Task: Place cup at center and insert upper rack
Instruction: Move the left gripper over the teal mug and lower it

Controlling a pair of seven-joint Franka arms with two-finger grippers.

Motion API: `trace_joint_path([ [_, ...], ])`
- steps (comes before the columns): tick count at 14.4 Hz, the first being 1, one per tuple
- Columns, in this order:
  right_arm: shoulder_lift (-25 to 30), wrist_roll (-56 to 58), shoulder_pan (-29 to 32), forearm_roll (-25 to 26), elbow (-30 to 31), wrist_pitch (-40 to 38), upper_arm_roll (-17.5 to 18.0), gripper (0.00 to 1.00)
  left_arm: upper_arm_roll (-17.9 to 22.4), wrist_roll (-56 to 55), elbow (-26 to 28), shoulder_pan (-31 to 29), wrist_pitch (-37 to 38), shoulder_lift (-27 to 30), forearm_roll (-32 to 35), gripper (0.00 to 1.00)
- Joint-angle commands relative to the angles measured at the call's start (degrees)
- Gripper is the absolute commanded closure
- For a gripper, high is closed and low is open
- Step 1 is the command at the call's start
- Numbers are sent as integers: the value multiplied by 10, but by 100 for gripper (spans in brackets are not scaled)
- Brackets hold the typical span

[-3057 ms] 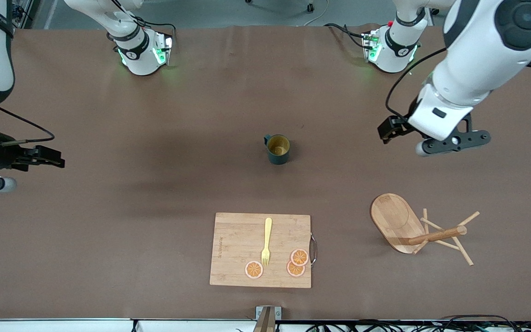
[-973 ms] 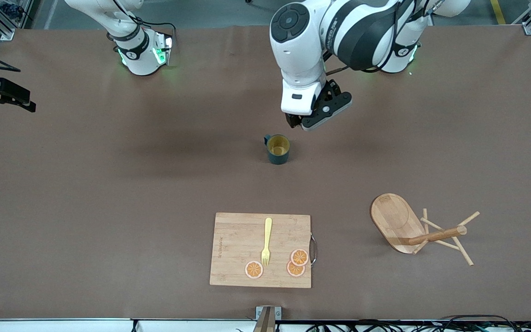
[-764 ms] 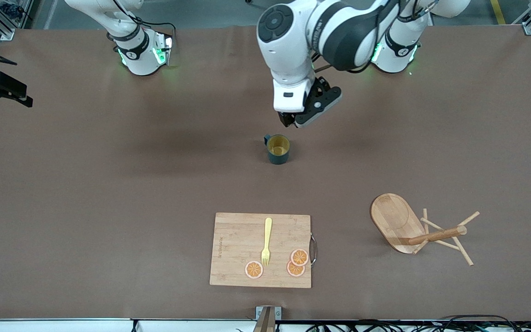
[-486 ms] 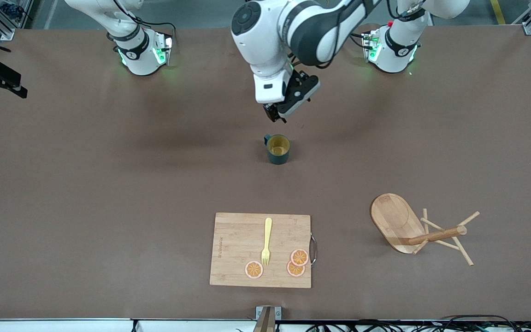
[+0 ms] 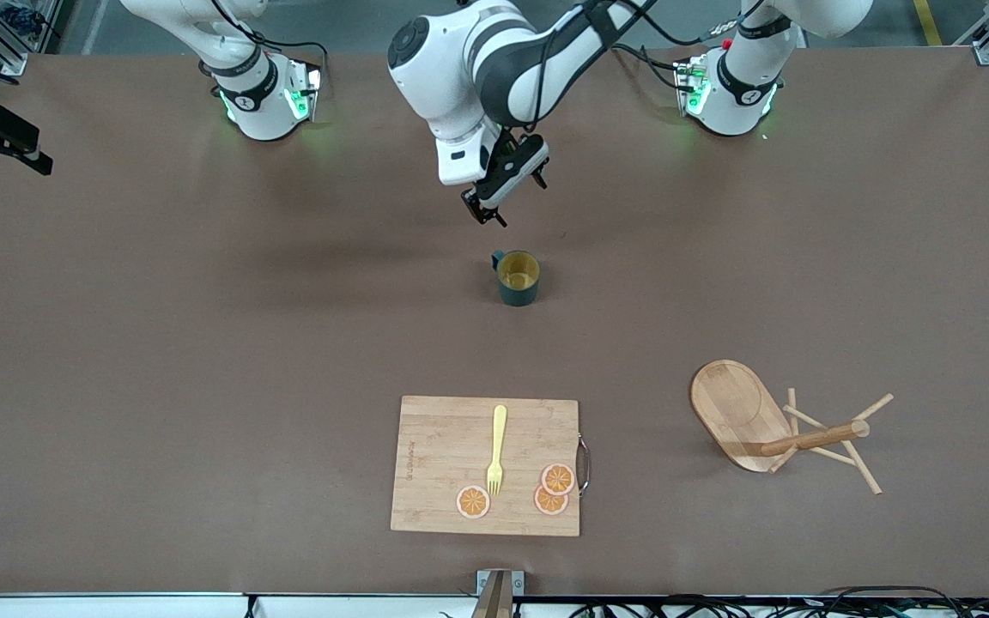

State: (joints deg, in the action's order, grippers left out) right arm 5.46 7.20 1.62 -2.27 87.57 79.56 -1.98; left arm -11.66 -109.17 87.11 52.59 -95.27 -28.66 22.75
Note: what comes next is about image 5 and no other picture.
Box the black cable bundle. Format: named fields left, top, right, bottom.
left=567, top=597, right=770, bottom=618

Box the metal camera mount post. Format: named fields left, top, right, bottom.
left=470, top=569, right=525, bottom=618

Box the yellow plastic fork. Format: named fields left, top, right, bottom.
left=486, top=404, right=509, bottom=497

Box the wooden cup rack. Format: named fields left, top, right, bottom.
left=689, top=359, right=895, bottom=496

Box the teal cup yellow inside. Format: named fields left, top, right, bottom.
left=491, top=249, right=541, bottom=307

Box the black arm base cable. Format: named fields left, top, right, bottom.
left=207, top=0, right=330, bottom=87

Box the wooden cutting board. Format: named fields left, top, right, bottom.
left=390, top=395, right=592, bottom=538

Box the black cable loop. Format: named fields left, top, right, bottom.
left=821, top=586, right=963, bottom=618

